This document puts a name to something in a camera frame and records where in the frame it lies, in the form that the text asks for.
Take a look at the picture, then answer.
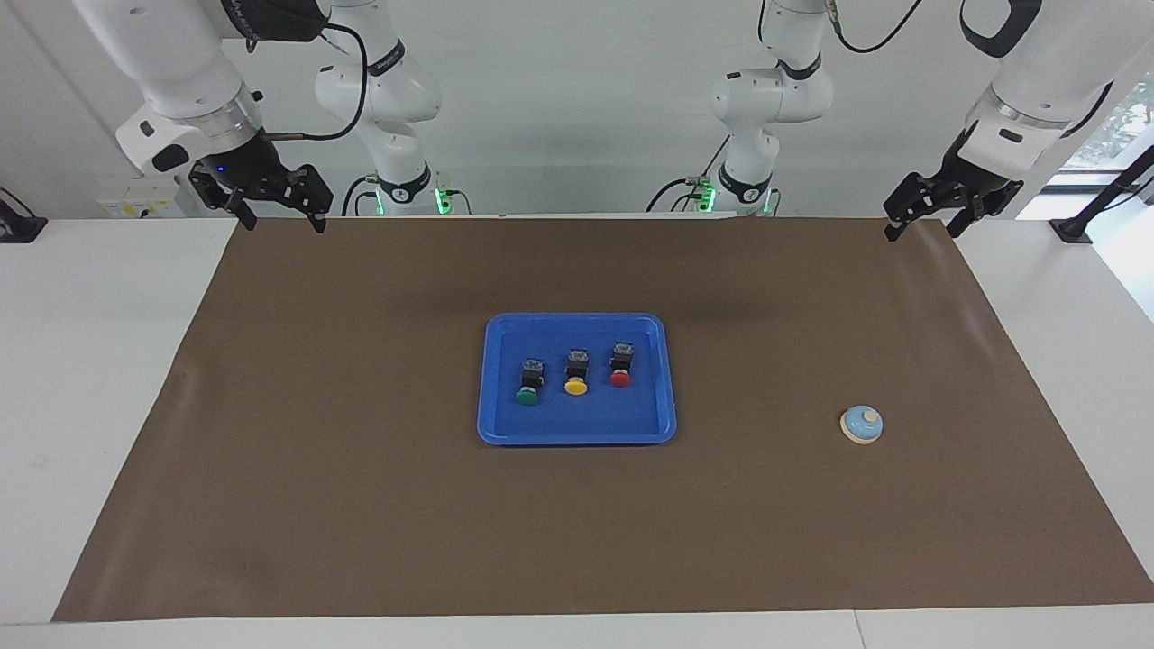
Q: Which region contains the light blue desk bell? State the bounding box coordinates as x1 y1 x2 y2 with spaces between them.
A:
839 405 884 446

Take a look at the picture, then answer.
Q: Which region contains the green push button switch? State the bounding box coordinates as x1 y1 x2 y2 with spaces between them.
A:
515 358 547 407

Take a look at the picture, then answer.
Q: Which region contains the blue plastic tray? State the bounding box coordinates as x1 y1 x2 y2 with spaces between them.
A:
476 312 678 447

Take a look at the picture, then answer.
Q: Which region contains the black clamp stand with rod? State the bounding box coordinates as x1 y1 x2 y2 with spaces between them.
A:
1049 144 1154 245

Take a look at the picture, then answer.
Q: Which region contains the window with green foliage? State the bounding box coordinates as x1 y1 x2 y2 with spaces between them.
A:
1062 77 1154 174

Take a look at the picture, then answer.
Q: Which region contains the brown table mat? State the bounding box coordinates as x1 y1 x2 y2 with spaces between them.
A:
51 216 1154 623

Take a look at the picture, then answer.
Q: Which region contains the black base cable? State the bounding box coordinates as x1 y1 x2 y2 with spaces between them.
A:
341 174 381 217
646 135 733 215

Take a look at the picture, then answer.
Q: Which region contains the white wall power box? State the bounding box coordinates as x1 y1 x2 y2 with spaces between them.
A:
97 176 206 219

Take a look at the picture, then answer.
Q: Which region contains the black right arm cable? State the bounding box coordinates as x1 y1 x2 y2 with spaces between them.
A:
261 23 369 143

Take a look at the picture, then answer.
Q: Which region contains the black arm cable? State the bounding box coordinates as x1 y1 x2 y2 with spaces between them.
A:
825 0 930 55
261 23 369 143

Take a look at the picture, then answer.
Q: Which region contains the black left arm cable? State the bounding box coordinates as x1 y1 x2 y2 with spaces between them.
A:
825 0 930 55

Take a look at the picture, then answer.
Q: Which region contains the black clamp mount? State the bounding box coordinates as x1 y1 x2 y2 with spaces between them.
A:
0 187 48 244

